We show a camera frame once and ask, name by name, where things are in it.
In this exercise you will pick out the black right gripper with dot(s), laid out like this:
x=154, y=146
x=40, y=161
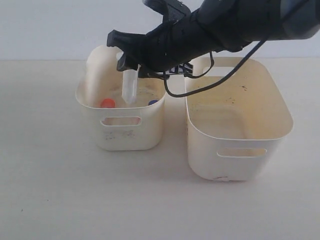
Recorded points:
x=176, y=41

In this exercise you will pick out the cream plastic bin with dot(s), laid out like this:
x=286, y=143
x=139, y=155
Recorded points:
x=126, y=127
x=234, y=129

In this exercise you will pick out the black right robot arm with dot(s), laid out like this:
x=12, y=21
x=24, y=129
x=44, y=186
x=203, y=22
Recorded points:
x=247, y=21

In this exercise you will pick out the orange-capped tube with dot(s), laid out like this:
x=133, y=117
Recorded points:
x=108, y=103

